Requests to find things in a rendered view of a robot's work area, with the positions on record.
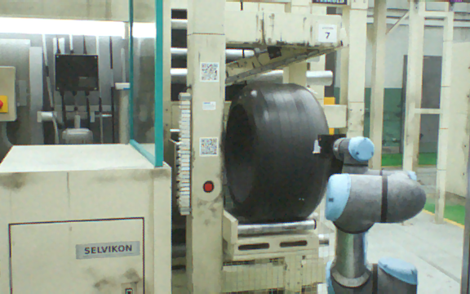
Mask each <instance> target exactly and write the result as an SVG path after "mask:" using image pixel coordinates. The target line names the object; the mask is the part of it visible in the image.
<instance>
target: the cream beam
mask: <svg viewBox="0 0 470 294"><path fill-rule="evenodd" d="M340 23H341V16H324V15H309V14H292V13H276V12H260V11H229V10H226V34H225V35H226V47H261V48H267V47H269V46H270V47H289V48H314V49H327V48H332V47H340ZM319 24H332V25H337V31H336V42H318V37H319Z"/></svg>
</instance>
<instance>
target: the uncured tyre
mask: <svg viewBox="0 0 470 294"><path fill-rule="evenodd" d="M319 135H330V129H329V125H328V122H327V119H326V114H325V112H324V109H323V108H322V106H321V105H320V103H319V101H318V100H317V99H316V98H315V97H314V95H313V94H312V93H311V92H310V91H309V90H308V89H307V88H306V87H303V86H300V85H297V84H295V83H253V84H251V85H247V86H245V87H244V88H242V89H241V90H240V91H239V92H238V93H237V94H236V95H235V97H234V98H233V100H232V102H231V105H230V106H229V109H228V114H227V118H226V123H225V141H224V158H225V176H226V181H227V186H228V192H229V195H230V198H231V200H232V203H233V206H234V207H235V208H236V209H237V211H238V212H239V213H240V214H242V215H243V216H244V217H245V218H246V219H247V220H248V221H251V222H258V221H285V220H299V219H305V218H307V217H309V216H310V215H311V214H312V213H313V212H314V211H315V209H316V208H317V207H318V206H319V205H320V204H321V202H322V200H323V198H324V197H325V194H326V191H327V187H328V184H329V182H328V181H327V179H326V173H327V169H328V166H329V161H330V159H329V158H315V157H313V152H314V145H315V140H317V141H318V136H319ZM280 138H298V139H280ZM298 197H305V200H304V202H297V200H298Z"/></svg>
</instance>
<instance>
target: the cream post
mask: <svg viewBox="0 0 470 294"><path fill-rule="evenodd" d="M225 34H226V0H188V61H187V86H189V84H190V83H192V84H193V89H192V90H189V89H188V90H187V93H190V94H191V96H192V97H193V99H192V100H187V101H190V113H188V114H190V117H188V118H190V121H187V122H190V124H189V138H188V139H189V141H188V142H189V145H188V146H189V149H188V150H189V151H190V152H191V155H189V175H190V178H189V179H190V182H189V184H190V186H189V188H190V190H189V192H190V194H189V196H190V198H189V200H190V203H189V204H190V207H191V208H192V211H191V213H190V214H187V230H186V294H223V267H224V238H223V222H224V120H225V61H226V35H225ZM200 62H219V82H200ZM203 102H215V109H203ZM200 137H219V156H201V157H199V138H200ZM207 183H210V184H212V190H210V191H207V190H205V184H207Z"/></svg>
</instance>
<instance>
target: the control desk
mask: <svg viewBox="0 0 470 294"><path fill-rule="evenodd" d="M0 294H171V167H169V166H168V165H167V164H165V163H164V162H163V166H162V167H156V166H155V165H154V164H153V163H151V162H150V161H149V160H148V159H147V158H146V157H145V156H144V155H143V154H142V153H141V152H140V151H139V150H138V149H136V148H135V147H134V146H133V145H132V144H131V143H128V145H125V144H101V145H14V146H12V148H11V150H10V151H9V152H8V154H7V156H6V157H5V159H4V160H3V162H2V163H1V165H0Z"/></svg>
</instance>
